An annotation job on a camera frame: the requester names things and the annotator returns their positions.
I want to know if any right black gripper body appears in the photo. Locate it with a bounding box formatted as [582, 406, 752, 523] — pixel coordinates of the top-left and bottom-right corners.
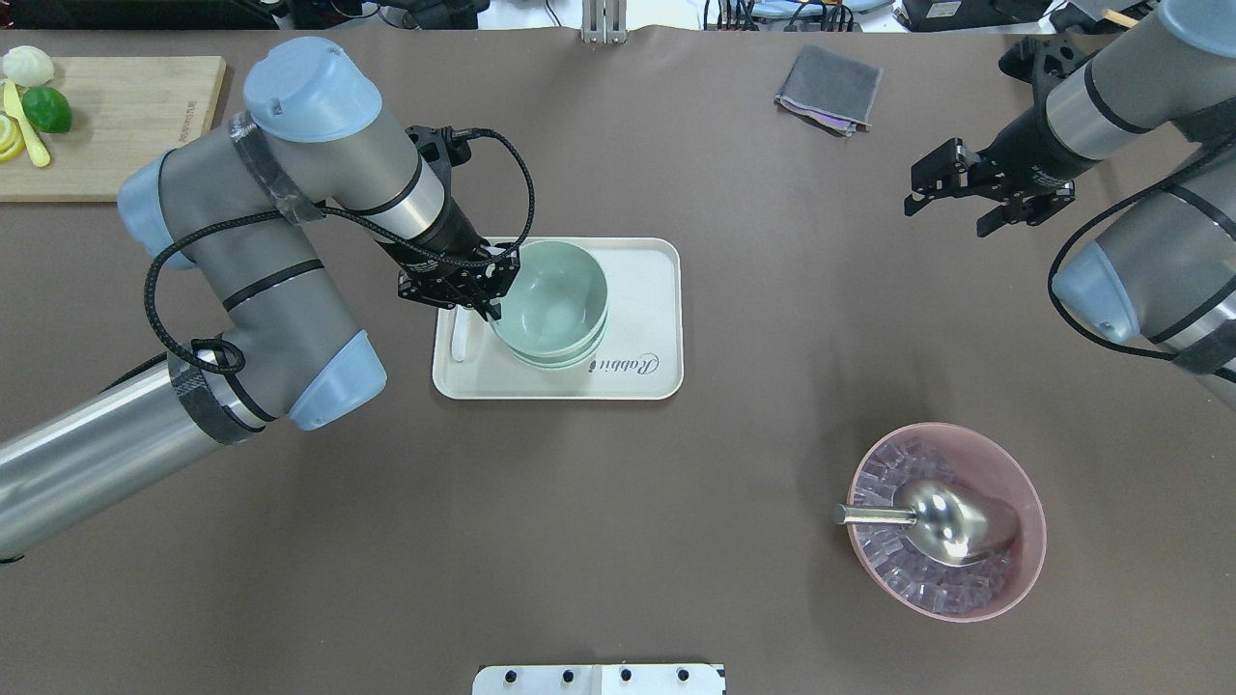
[974, 106, 1078, 226]

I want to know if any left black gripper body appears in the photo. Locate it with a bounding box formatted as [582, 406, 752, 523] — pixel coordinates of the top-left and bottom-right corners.
[377, 198, 508, 312]

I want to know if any green bowl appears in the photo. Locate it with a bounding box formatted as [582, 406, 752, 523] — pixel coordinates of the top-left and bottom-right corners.
[492, 309, 609, 370]
[501, 240, 609, 318]
[508, 320, 609, 371]

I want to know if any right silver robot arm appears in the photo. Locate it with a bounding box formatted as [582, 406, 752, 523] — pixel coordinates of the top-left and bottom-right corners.
[904, 1, 1235, 404]

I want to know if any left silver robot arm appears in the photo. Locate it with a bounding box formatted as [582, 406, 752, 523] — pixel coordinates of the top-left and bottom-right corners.
[1, 36, 527, 565]

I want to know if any white ceramic spoon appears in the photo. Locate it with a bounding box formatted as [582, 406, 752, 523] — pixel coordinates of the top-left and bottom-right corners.
[449, 305, 471, 362]

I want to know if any green bowl on tray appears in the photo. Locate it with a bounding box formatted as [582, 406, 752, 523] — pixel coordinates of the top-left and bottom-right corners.
[508, 320, 609, 371]

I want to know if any grey folded cloth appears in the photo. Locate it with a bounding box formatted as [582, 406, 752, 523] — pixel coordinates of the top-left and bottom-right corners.
[773, 45, 884, 137]

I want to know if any wooden mug stand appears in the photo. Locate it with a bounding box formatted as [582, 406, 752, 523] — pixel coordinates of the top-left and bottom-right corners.
[1100, 9, 1138, 30]

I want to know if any cream serving tray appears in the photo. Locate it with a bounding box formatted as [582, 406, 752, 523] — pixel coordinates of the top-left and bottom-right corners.
[433, 236, 685, 401]

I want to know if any pink bowl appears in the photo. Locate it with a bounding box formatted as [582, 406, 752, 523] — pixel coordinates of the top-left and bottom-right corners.
[845, 422, 1047, 625]

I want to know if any metal scoop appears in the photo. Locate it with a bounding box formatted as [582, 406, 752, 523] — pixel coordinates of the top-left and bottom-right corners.
[831, 479, 1021, 566]

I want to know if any wooden cutting board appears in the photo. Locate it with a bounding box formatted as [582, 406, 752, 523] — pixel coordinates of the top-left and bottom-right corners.
[1, 56, 226, 203]

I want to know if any green lime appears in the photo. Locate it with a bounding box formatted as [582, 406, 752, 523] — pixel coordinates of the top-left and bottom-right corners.
[19, 85, 73, 134]

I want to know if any lemon slice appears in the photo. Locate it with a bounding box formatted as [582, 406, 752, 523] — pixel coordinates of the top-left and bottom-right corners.
[0, 114, 25, 162]

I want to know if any yellow plastic knife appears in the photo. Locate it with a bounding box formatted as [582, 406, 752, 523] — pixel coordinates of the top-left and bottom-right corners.
[2, 79, 49, 168]

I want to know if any white garlic bulb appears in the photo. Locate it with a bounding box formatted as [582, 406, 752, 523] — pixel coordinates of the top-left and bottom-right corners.
[1, 45, 56, 88]

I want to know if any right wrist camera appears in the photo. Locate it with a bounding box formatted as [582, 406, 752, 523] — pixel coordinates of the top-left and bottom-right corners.
[997, 36, 1093, 100]

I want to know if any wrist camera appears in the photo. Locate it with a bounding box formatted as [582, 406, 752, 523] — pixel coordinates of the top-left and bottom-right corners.
[405, 125, 475, 184]
[997, 36, 1093, 100]

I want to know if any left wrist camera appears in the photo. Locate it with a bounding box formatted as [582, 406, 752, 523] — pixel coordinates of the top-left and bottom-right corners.
[405, 125, 475, 184]

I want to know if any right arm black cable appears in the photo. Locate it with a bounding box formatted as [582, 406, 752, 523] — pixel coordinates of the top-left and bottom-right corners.
[1048, 135, 1236, 364]

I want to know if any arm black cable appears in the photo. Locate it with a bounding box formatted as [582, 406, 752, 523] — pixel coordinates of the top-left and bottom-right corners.
[1048, 135, 1236, 364]
[143, 127, 536, 377]

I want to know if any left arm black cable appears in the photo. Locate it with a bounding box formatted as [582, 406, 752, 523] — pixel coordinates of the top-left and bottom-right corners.
[143, 127, 536, 377]

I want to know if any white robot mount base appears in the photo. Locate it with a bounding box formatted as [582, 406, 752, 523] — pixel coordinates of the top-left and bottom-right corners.
[471, 663, 727, 694]

